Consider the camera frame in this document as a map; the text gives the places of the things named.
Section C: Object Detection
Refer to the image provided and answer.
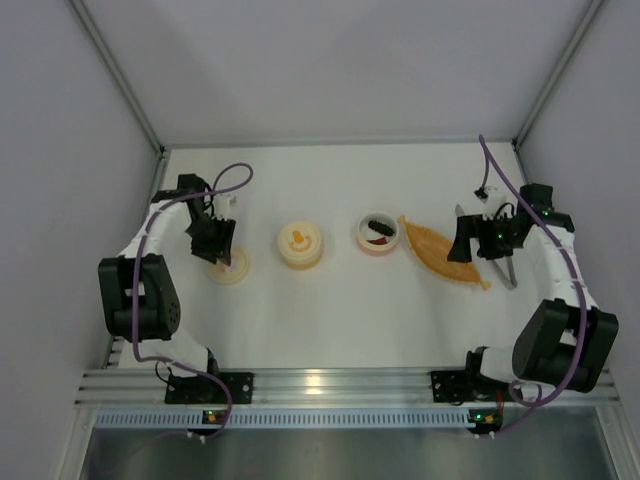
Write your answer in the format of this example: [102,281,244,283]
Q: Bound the cream lid orange knob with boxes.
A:
[277,221,323,256]

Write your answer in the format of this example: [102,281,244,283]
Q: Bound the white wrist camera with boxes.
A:
[213,194,237,220]
[474,186,507,219]

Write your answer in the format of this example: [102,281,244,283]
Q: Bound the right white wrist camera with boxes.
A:
[474,186,507,219]

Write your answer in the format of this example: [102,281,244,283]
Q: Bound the left aluminium frame post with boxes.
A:
[67,0,167,156]

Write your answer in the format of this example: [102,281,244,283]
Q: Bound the right aluminium frame post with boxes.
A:
[512,0,608,152]

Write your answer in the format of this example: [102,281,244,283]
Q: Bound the aluminium frame post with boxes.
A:
[512,0,608,152]
[67,0,167,156]

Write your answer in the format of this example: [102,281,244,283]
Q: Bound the boat-shaped woven basket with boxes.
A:
[397,215,492,291]

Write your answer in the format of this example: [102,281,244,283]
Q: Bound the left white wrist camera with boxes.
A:
[213,194,237,220]

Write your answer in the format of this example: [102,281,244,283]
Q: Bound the red sausage piece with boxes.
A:
[366,236,393,248]

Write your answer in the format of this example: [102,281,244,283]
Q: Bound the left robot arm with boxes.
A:
[98,174,236,387]

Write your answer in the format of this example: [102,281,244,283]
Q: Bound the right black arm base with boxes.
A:
[429,369,512,405]

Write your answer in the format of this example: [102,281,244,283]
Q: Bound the metal tongs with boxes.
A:
[454,204,518,291]

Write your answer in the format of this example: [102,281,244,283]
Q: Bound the cream lid pink knob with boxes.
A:
[206,246,250,285]

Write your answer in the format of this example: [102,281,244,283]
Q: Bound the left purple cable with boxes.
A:
[130,163,255,441]

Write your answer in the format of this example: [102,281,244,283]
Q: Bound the aluminium mounting rail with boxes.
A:
[74,364,621,407]

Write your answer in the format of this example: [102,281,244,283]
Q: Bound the pink lunch bowl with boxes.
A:
[356,212,399,257]

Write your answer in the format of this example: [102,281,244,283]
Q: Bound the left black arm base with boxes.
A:
[164,371,254,405]

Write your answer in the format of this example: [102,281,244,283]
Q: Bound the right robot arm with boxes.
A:
[447,184,619,393]

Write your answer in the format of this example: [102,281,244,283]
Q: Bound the slotted cable duct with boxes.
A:
[94,407,500,430]

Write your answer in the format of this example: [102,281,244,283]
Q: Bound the yellow lunch bowl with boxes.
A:
[280,250,323,270]

